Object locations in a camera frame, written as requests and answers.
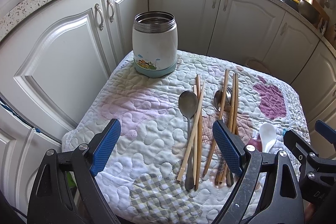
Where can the woven basket on floor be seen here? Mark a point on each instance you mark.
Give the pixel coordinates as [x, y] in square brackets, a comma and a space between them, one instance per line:
[257, 65]

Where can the large metal spoon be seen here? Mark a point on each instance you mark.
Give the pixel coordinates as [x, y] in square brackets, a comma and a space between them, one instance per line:
[188, 104]

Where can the white cabinet door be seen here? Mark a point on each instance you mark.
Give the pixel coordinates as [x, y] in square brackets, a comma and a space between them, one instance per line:
[55, 64]

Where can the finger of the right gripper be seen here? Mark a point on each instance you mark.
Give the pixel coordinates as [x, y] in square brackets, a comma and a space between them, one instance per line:
[317, 175]
[326, 131]

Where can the metal fork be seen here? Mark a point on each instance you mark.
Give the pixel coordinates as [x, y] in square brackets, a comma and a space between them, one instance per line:
[229, 175]

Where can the brown wooden chopstick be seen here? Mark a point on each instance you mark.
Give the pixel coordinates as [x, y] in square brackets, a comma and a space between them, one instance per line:
[234, 129]
[223, 169]
[213, 144]

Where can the white insulated food jar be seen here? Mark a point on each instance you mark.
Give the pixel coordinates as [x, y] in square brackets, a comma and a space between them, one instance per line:
[155, 43]

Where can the small metal spoon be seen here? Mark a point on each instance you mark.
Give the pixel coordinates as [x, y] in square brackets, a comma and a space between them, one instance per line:
[219, 102]

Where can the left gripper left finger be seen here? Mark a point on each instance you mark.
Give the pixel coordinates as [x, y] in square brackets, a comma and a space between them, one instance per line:
[50, 199]

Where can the quilted patchwork cloth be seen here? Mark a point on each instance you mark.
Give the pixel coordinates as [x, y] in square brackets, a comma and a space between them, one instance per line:
[139, 180]

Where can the white ceramic spoon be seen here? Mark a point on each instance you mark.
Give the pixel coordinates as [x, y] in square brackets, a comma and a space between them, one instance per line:
[267, 134]

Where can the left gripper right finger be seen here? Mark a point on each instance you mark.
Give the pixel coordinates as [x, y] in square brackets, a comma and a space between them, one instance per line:
[280, 201]

